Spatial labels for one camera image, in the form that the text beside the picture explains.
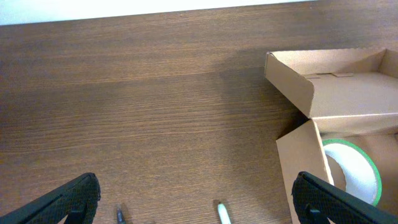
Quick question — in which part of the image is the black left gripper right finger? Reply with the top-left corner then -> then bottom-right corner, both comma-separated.
292,171 -> 397,224

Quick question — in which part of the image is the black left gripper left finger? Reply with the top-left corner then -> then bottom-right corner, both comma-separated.
1,172 -> 101,224

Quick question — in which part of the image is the green tape roll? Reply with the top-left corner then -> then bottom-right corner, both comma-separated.
322,139 -> 382,206

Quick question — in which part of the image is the brown cardboard box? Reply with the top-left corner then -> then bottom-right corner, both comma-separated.
265,48 -> 397,214

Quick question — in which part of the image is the black ballpoint pen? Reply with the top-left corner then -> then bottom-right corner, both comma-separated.
116,205 -> 126,224

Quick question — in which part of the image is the black permanent marker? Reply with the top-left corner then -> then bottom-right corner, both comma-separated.
217,203 -> 231,224

